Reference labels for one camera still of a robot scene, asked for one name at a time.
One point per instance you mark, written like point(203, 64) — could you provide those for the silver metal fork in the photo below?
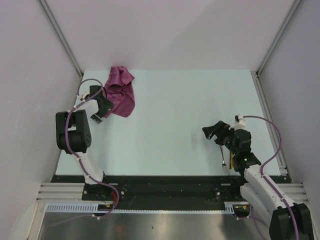
point(224, 165)

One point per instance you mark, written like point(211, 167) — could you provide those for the white slotted cable duct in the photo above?
point(94, 208)

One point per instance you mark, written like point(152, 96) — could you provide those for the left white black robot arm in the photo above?
point(73, 134)

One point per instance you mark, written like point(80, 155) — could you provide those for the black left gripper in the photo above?
point(108, 106)

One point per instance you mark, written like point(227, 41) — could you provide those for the magenta satin napkin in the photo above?
point(119, 90)

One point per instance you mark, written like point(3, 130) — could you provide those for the right aluminium frame post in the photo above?
point(290, 15)

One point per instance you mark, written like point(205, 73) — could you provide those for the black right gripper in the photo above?
point(219, 129)

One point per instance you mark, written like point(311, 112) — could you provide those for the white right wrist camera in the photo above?
point(239, 123)

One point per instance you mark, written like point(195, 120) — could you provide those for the gold butter knife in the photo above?
point(231, 158)

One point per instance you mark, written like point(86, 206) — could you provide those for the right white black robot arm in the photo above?
point(285, 218)

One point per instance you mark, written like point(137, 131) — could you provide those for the aluminium front rail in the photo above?
point(72, 192)

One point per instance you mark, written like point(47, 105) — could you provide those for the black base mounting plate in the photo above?
point(167, 193)

